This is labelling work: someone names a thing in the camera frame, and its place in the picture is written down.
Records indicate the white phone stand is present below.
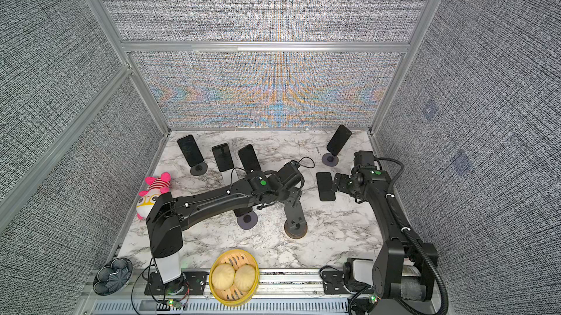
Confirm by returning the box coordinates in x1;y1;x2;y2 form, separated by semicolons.
221;168;239;186

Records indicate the purple round stand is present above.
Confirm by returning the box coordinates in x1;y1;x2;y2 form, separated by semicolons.
321;153;339;167
237;211;259;230

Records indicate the pink striped plush toy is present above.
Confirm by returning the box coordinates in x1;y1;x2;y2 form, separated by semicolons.
136;172;171;220

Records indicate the purple round stand front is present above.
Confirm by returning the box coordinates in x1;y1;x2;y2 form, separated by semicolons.
237;211;259;230

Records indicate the dark grey round stand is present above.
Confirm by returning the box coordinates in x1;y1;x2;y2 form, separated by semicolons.
190;162;207;176

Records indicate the aluminium frame rail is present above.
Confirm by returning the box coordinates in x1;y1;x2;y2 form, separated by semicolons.
74;267;452;315

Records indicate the right steamed bun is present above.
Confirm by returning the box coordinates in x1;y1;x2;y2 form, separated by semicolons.
235;265;257;292

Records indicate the left steamed bun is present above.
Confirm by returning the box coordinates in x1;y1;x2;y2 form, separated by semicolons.
211;263;236;291

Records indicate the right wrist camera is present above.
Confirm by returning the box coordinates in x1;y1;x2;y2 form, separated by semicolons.
354;150;378;170

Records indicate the purple round stand right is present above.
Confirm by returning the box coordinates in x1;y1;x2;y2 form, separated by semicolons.
321;153;339;167

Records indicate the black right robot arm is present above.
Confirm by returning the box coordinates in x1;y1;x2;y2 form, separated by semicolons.
333;166;449;314

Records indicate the steamed bun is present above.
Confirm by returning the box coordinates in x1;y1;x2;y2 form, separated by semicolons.
211;263;236;291
235;265;257;292

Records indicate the black phone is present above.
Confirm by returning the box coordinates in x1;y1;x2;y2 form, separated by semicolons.
327;125;352;156
212;143;235;173
233;207;253;217
316;172;336;202
238;144;262;173

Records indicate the far-left phone pink case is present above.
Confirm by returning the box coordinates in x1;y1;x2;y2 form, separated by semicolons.
177;135;204;167

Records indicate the wooden base stand front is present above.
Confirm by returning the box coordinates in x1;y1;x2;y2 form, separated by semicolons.
284;188;308;239

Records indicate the yellow bamboo steamer basket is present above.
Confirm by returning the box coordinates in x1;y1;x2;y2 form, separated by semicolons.
209;249;260;307

